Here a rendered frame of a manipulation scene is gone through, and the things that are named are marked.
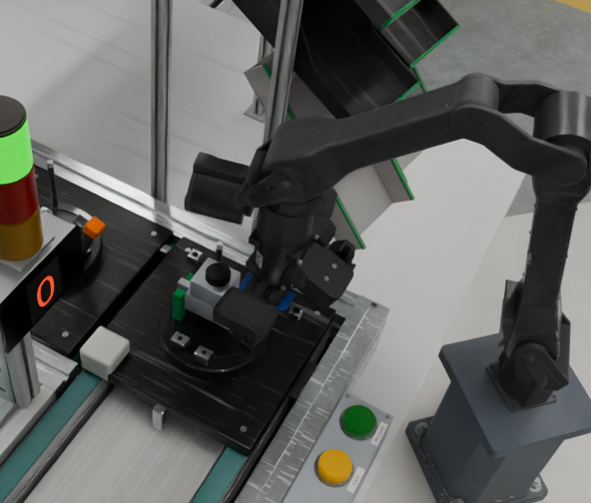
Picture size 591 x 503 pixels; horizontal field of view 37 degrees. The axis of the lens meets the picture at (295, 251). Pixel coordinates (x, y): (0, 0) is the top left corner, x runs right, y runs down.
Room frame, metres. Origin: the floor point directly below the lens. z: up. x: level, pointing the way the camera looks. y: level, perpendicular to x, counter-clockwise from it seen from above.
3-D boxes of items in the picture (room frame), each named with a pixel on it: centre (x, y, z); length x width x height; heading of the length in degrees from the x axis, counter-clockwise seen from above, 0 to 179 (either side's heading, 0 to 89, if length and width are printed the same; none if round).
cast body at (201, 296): (0.65, 0.09, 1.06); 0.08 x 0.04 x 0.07; 71
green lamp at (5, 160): (0.51, 0.26, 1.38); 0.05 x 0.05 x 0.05
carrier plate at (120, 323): (0.65, 0.08, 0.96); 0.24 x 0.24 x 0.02; 71
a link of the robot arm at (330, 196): (0.62, 0.02, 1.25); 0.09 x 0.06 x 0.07; 85
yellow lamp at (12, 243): (0.51, 0.26, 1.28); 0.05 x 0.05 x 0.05
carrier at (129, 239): (0.73, 0.33, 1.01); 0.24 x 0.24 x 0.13; 71
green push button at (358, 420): (0.56, -0.12, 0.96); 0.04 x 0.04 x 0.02
